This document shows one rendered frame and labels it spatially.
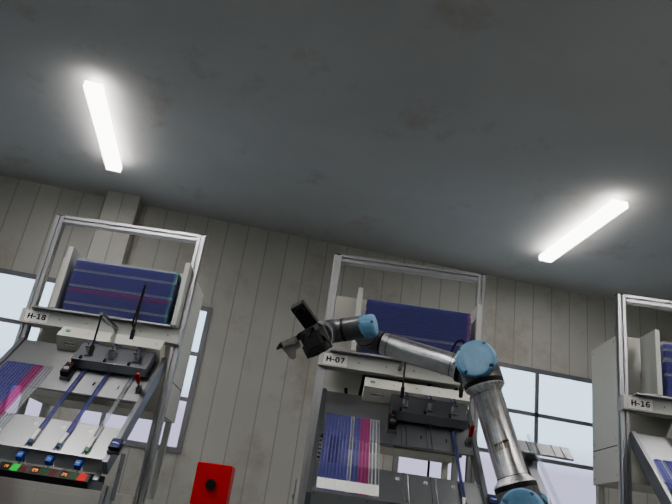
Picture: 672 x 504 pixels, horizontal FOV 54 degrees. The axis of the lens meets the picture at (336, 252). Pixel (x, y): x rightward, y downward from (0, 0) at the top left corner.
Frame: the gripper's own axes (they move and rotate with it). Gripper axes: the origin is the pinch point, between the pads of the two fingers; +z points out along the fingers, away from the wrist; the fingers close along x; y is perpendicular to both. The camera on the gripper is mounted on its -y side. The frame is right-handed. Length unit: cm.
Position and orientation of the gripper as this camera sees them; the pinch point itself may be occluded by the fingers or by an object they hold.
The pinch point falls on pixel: (297, 334)
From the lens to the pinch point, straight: 187.1
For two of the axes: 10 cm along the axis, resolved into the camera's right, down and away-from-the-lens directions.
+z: -2.6, -0.3, -9.7
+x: -8.5, 4.8, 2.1
